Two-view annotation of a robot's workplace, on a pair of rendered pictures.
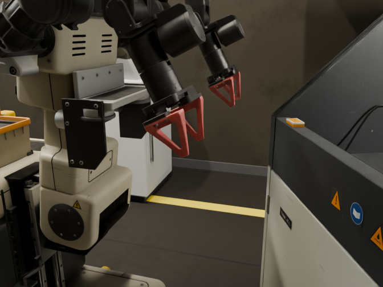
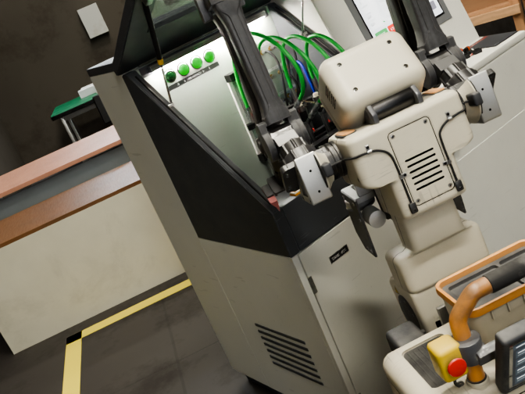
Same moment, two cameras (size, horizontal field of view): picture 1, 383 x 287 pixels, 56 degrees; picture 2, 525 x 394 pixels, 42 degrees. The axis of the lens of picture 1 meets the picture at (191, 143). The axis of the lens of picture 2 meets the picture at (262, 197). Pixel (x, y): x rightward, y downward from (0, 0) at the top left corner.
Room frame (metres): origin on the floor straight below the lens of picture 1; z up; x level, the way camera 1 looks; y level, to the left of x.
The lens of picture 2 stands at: (1.81, 1.53, 1.66)
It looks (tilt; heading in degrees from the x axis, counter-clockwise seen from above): 19 degrees down; 247
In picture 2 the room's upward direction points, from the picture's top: 23 degrees counter-clockwise
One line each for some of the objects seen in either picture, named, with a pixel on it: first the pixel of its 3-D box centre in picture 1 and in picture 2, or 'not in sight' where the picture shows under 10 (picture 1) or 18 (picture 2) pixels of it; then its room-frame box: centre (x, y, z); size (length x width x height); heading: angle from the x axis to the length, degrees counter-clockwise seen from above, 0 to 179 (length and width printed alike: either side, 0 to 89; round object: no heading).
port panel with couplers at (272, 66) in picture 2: not in sight; (280, 71); (0.52, -0.83, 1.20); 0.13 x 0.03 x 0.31; 7
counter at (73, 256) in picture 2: not in sight; (133, 224); (0.87, -2.88, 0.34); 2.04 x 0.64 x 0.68; 163
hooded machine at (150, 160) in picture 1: (122, 107); not in sight; (2.65, 0.52, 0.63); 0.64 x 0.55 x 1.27; 73
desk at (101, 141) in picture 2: not in sight; (95, 197); (0.83, -3.85, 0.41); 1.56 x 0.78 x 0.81; 163
